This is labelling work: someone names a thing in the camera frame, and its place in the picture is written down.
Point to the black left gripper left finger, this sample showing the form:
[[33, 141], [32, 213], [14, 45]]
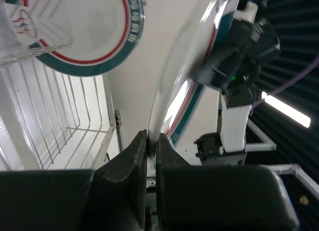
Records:
[[110, 198]]

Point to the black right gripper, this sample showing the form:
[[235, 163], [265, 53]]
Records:
[[247, 46]]

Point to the green red rimmed plate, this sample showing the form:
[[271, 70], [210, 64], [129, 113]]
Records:
[[74, 37], [207, 24]]

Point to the metal wire dish rack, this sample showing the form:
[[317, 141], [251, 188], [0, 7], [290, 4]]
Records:
[[50, 120]]

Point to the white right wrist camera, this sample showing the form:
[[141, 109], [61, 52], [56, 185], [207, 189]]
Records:
[[247, 9]]

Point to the ceiling light strip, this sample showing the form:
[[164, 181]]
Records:
[[287, 110]]

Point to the aluminium frame rail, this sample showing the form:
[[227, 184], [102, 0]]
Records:
[[296, 144]]

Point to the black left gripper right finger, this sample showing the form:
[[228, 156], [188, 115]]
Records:
[[219, 198]]

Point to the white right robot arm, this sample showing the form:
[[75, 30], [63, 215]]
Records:
[[227, 146]]

